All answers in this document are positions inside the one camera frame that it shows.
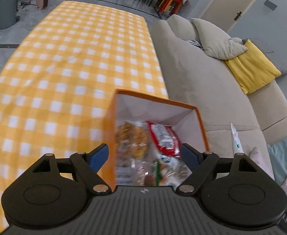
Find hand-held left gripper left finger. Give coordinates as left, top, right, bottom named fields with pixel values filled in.
left=32, top=143, right=110, bottom=194

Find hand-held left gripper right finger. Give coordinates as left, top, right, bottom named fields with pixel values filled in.
left=176, top=143, right=258, bottom=194

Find white snack packet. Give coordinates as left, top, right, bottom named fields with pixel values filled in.
left=156, top=153, right=193, bottom=186

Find orange cardboard box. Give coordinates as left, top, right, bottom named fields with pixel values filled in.
left=104, top=89, right=210, bottom=193

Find red snack packet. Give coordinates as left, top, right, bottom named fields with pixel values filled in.
left=146, top=121, right=183, bottom=158

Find green sausage tube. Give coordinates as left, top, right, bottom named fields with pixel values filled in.
left=154, top=160, right=162, bottom=186

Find clear golden cracker packet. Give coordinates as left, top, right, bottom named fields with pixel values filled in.
left=115, top=122, right=149, bottom=161

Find white green-print sachet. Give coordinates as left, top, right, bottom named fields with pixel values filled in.
left=230, top=122, right=244, bottom=155

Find beige sofa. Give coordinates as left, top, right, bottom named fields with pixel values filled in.
left=150, top=15, right=287, bottom=184

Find light blue cloth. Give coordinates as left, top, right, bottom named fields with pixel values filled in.
left=267, top=131, right=287, bottom=189

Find yellow checkered tablecloth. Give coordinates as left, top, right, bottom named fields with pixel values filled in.
left=0, top=1, right=170, bottom=234

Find yellow cushion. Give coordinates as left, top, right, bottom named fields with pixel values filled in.
left=223, top=39, right=282, bottom=95

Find small grey thing on sofa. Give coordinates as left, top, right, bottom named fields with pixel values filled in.
left=184, top=39, right=203, bottom=48

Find beige cushion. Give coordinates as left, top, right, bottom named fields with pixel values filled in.
left=190, top=18, right=249, bottom=60

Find stacked orange stools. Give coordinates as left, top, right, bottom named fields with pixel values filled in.
left=158, top=0, right=187, bottom=14

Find white door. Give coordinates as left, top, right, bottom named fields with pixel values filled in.
left=201, top=0, right=273, bottom=34

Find grey trash bin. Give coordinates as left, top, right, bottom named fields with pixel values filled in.
left=0, top=0, right=21, bottom=30

